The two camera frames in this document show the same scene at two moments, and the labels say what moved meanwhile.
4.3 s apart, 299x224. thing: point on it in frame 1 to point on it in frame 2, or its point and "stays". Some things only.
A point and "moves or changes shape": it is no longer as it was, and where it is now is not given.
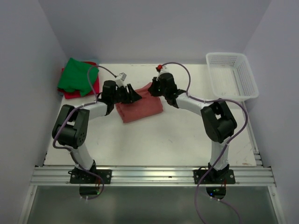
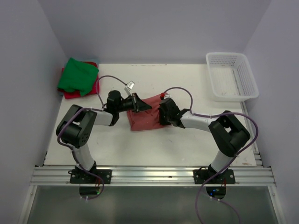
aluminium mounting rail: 181,175 stays
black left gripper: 134,97 to 138,104
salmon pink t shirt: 148,105 moves or changes shape
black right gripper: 152,89 to 161,121
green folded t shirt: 78,76 stays
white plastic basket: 231,76 stays
